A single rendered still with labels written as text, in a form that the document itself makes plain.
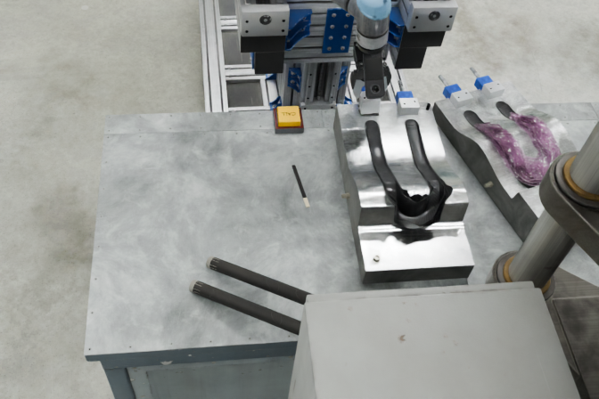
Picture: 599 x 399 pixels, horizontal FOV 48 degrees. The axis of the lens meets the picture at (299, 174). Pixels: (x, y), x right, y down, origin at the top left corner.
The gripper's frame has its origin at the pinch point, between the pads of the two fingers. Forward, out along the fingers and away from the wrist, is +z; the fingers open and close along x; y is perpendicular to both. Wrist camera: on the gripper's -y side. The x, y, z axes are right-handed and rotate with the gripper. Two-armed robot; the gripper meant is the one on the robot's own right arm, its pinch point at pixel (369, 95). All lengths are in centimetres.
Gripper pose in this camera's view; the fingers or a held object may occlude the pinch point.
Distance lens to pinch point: 181.0
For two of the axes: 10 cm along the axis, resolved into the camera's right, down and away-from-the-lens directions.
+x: -9.9, 1.1, -0.1
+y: -1.0, -8.6, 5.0
